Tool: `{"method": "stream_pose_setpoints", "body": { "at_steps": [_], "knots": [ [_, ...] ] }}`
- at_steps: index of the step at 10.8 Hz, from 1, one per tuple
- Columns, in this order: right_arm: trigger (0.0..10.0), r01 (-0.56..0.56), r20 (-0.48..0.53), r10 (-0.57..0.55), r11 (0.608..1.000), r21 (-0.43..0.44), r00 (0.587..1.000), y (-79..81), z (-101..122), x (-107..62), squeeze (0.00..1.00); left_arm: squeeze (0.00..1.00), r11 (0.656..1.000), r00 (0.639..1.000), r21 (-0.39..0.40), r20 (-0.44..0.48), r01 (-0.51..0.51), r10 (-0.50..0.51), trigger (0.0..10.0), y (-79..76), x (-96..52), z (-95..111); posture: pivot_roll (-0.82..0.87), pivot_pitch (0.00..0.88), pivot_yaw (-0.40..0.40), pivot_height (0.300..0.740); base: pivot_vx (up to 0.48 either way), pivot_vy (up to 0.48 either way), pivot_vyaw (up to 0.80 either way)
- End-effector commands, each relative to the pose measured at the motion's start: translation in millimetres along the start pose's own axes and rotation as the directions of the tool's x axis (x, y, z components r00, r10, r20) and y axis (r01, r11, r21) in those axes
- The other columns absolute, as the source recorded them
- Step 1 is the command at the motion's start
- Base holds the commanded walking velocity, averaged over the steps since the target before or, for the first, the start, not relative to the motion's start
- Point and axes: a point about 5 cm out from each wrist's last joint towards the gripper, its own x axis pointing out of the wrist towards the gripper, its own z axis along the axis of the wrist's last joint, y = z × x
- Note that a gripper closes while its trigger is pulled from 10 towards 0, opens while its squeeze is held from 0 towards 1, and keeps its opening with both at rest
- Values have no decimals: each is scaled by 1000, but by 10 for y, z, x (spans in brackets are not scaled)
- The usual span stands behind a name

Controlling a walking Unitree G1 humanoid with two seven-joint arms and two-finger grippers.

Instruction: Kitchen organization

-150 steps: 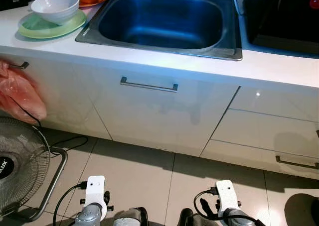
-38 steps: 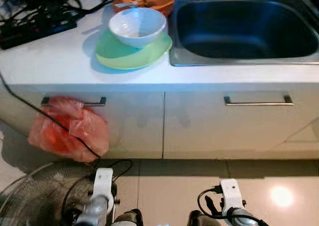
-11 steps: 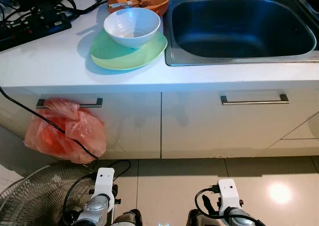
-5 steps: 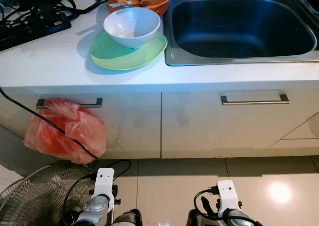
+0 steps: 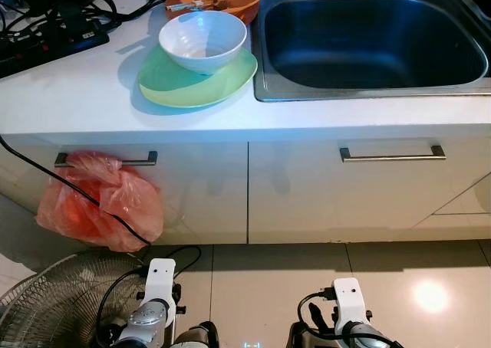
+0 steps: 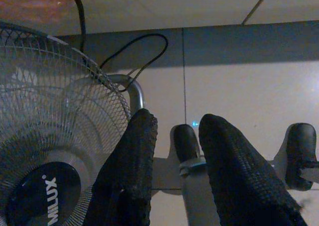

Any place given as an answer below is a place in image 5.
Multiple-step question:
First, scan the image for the light green plate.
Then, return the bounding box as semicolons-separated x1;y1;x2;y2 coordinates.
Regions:
138;44;259;110

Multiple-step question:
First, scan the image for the white ribbed bowl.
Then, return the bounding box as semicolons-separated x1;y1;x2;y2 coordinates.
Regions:
158;11;249;76

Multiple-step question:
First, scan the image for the white kitchen cabinet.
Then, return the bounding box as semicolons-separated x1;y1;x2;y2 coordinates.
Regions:
0;130;491;247

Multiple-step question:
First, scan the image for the right robot leg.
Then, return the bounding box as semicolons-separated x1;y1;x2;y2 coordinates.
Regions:
285;323;338;348

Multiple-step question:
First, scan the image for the robot leg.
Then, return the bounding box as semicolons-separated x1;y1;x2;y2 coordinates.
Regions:
170;322;219;348
285;323;338;348

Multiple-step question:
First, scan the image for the left robot leg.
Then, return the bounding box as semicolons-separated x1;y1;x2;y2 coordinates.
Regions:
170;322;219;348

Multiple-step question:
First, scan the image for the red plastic bag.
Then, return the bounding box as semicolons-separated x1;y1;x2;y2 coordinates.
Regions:
35;150;165;253

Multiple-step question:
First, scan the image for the stainless steel sink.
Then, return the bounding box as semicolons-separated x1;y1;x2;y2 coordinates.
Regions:
252;0;491;103

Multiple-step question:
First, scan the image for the black power strip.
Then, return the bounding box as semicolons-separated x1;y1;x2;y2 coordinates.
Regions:
0;18;110;77

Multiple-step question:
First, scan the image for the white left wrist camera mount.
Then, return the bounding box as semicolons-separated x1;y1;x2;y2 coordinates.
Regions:
142;258;177;307

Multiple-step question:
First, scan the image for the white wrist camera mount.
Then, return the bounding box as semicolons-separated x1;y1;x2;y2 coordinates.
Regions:
332;277;369;330
142;258;177;307

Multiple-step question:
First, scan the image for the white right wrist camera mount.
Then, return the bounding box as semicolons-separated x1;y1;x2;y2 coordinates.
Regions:
332;277;369;330

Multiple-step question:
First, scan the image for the black power cord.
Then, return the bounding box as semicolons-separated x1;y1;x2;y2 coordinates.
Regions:
0;135;202;276

